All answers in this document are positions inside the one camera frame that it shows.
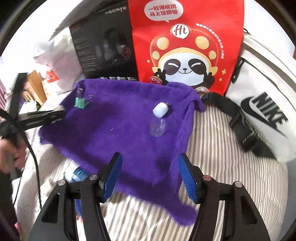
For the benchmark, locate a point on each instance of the red panda paper bag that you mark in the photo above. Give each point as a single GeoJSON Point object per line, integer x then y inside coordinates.
{"type": "Point", "coordinates": [196, 43]}

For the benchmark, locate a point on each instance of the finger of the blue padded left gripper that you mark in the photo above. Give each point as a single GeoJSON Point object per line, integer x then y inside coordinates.
{"type": "Point", "coordinates": [41, 118]}
{"type": "Point", "coordinates": [21, 79]}

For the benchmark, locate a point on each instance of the black headset box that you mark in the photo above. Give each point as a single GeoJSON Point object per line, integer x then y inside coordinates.
{"type": "Point", "coordinates": [102, 36]}

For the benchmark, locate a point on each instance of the small white night light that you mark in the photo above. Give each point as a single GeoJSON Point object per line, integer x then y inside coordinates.
{"type": "Point", "coordinates": [160, 110]}

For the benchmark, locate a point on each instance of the white Miniso plastic bag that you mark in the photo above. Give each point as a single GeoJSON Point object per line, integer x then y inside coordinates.
{"type": "Point", "coordinates": [59, 63]}

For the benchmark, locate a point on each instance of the blue white cylinder bottle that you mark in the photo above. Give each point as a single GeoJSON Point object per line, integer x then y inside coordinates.
{"type": "Point", "coordinates": [75, 175]}

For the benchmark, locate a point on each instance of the green binder clip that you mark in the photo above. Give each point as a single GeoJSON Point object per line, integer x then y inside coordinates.
{"type": "Point", "coordinates": [80, 102]}

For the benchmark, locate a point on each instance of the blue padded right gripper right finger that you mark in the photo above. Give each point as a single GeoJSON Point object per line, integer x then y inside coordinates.
{"type": "Point", "coordinates": [191, 176]}

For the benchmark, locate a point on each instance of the person's left hand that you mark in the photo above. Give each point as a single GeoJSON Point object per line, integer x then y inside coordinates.
{"type": "Point", "coordinates": [18, 153]}

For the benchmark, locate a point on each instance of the white Nike waist bag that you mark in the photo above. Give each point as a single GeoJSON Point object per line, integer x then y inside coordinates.
{"type": "Point", "coordinates": [260, 101]}

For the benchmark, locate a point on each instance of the clear plastic cap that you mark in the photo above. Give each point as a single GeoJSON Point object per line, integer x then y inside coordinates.
{"type": "Point", "coordinates": [157, 127]}

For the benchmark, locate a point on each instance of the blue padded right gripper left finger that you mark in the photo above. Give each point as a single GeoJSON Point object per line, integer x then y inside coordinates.
{"type": "Point", "coordinates": [109, 176]}

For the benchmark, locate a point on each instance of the wooden furniture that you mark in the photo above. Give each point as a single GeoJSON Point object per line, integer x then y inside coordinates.
{"type": "Point", "coordinates": [33, 89]}

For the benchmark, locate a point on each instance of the purple towel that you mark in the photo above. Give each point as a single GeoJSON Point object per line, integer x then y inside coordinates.
{"type": "Point", "coordinates": [117, 119]}

